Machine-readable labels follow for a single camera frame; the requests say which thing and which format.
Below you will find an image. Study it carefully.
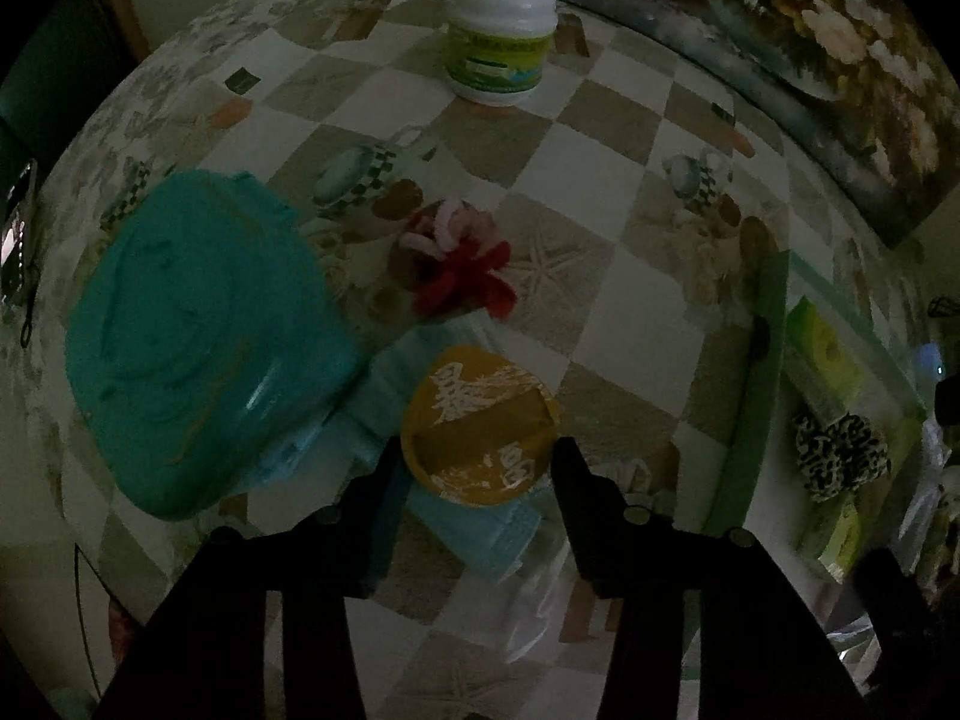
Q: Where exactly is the red and pink scrunchie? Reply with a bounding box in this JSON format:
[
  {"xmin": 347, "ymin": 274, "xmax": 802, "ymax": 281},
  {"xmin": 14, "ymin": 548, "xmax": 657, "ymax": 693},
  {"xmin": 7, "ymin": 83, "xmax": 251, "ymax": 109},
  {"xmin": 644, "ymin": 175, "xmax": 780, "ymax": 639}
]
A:
[{"xmin": 397, "ymin": 199, "xmax": 518, "ymax": 320}]

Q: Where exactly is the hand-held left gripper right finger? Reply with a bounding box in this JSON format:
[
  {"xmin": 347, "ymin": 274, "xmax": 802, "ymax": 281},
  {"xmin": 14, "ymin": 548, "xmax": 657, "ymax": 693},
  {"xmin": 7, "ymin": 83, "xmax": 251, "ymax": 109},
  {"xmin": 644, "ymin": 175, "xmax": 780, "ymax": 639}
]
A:
[{"xmin": 551, "ymin": 435, "xmax": 875, "ymax": 720}]

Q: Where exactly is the green tissue packet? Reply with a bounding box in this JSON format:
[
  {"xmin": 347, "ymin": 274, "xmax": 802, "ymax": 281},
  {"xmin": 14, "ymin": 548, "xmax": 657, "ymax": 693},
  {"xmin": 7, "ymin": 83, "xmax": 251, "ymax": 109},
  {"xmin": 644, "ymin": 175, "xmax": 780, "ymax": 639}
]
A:
[{"xmin": 784, "ymin": 296, "xmax": 871, "ymax": 421}]

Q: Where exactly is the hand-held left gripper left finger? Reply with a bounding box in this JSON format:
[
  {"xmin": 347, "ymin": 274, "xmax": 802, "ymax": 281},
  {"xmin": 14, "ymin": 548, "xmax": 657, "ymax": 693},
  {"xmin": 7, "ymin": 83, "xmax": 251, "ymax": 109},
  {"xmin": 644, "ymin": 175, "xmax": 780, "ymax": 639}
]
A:
[{"xmin": 101, "ymin": 435, "xmax": 410, "ymax": 720}]

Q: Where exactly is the teal plastic container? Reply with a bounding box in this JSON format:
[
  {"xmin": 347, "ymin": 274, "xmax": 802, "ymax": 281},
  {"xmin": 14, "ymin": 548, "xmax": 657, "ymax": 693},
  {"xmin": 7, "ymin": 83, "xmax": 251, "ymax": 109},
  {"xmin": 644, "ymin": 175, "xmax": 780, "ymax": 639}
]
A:
[{"xmin": 64, "ymin": 169, "xmax": 365, "ymax": 518}]

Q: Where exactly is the white tray with green rim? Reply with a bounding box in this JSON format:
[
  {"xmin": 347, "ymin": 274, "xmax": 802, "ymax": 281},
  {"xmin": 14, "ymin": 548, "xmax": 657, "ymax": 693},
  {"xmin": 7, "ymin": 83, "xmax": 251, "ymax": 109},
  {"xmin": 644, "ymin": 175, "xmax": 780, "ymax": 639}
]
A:
[{"xmin": 709, "ymin": 247, "xmax": 960, "ymax": 616}]

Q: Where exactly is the white power strip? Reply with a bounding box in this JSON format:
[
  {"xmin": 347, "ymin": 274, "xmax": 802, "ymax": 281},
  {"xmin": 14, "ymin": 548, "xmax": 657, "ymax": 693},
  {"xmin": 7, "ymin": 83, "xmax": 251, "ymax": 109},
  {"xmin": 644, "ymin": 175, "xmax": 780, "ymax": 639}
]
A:
[{"xmin": 911, "ymin": 341, "xmax": 950, "ymax": 391}]

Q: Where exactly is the black charger adapter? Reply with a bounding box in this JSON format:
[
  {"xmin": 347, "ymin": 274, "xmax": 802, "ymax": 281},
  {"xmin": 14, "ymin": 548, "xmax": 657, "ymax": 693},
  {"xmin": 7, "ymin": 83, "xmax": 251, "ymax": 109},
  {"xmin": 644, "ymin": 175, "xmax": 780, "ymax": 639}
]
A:
[{"xmin": 930, "ymin": 375, "xmax": 960, "ymax": 428}]

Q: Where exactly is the white bottle with green label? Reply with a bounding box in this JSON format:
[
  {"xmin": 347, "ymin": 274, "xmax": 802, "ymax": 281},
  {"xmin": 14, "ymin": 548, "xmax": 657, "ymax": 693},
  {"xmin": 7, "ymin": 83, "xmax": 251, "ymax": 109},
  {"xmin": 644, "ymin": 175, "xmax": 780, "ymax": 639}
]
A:
[{"xmin": 444, "ymin": 0, "xmax": 567, "ymax": 107}]

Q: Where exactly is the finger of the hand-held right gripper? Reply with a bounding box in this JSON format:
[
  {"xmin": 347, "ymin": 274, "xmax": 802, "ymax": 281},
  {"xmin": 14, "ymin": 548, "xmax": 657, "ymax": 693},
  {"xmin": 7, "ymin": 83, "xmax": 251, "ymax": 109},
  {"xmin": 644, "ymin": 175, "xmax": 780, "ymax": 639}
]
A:
[{"xmin": 851, "ymin": 547, "xmax": 942, "ymax": 695}]

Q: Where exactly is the leopard print scrunchie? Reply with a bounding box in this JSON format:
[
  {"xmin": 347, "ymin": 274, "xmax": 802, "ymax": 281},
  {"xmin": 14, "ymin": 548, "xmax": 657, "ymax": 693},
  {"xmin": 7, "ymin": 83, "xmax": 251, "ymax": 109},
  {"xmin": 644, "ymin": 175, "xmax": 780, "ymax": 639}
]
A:
[{"xmin": 793, "ymin": 412, "xmax": 892, "ymax": 503}]

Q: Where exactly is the small green packet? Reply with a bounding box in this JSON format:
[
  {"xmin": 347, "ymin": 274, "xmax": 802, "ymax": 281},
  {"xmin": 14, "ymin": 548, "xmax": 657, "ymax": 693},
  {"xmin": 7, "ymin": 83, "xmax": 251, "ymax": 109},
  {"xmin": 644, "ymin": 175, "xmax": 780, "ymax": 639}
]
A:
[{"xmin": 799, "ymin": 495, "xmax": 863, "ymax": 571}]

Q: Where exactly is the clear plastic bag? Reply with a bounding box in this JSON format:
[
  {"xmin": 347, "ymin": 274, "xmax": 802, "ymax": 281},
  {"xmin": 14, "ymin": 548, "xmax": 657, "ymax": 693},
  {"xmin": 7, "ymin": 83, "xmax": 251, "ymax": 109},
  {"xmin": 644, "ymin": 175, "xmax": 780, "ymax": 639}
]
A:
[{"xmin": 896, "ymin": 420, "xmax": 960, "ymax": 563}]

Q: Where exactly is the small yellow lidded cup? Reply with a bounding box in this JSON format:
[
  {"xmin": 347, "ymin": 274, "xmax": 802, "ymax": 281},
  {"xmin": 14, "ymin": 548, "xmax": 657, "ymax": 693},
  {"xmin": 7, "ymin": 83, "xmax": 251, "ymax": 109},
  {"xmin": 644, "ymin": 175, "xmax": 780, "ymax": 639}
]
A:
[{"xmin": 400, "ymin": 345, "xmax": 561, "ymax": 507}]

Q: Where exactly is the flower painting canvas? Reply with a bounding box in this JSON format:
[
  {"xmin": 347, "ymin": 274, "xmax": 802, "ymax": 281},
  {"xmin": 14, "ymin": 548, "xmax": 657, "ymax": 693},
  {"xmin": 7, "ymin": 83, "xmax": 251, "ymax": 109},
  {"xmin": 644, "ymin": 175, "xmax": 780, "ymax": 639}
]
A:
[{"xmin": 559, "ymin": 0, "xmax": 960, "ymax": 248}]

